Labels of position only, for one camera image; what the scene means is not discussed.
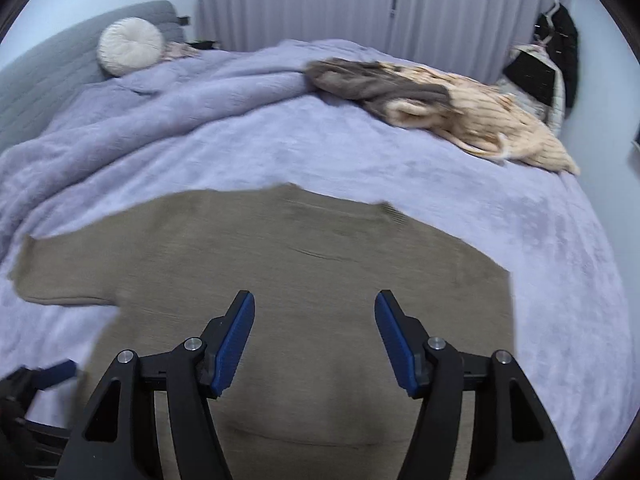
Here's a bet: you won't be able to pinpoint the round white pleated cushion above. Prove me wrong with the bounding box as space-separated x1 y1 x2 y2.
96 18 165 77

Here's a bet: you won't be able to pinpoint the beige patterned cloth by pillow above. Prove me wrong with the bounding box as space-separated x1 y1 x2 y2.
160 41 200 62

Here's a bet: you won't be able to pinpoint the cream striped knit garment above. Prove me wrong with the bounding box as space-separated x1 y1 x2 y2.
382 62 579 176

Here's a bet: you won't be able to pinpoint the grey quilted headboard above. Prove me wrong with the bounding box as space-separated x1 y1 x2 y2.
0 0 184 151

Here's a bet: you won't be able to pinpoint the grey-brown fuzzy garment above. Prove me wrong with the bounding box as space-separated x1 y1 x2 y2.
304 58 452 124

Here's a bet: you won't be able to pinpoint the white puffer jacket black panel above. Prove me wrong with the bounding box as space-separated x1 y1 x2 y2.
496 44 566 136

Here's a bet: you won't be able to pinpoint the olive brown knit sweater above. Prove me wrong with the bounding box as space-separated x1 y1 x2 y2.
10 184 514 479

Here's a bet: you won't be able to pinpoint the black hanging coat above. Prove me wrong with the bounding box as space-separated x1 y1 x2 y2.
534 4 579 110

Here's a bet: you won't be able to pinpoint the lavender plush bed blanket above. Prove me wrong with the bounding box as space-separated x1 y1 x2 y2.
1 41 638 479

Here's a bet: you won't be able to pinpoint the light purple curtains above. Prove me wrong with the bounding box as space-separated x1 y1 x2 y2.
195 0 567 84

